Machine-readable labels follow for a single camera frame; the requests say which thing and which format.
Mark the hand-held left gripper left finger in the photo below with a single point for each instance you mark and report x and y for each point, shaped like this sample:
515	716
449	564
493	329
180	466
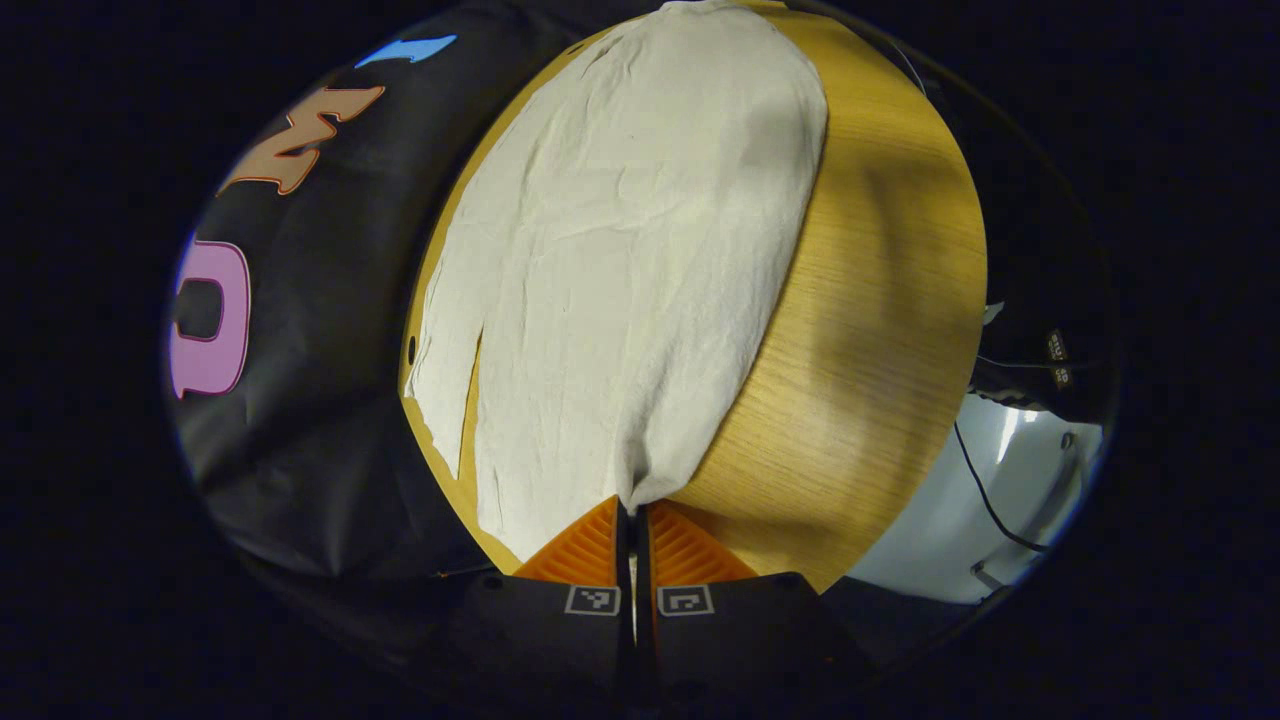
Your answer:
550	640

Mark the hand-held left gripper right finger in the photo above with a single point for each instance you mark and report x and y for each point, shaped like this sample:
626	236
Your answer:
740	640

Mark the white jeans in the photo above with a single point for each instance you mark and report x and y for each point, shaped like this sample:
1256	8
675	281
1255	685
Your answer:
620	250

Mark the black backdrop cloth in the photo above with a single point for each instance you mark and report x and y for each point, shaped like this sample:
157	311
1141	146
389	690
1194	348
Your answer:
330	400

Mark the dark object with white labels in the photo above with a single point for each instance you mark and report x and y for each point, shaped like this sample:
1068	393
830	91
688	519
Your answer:
1040	385

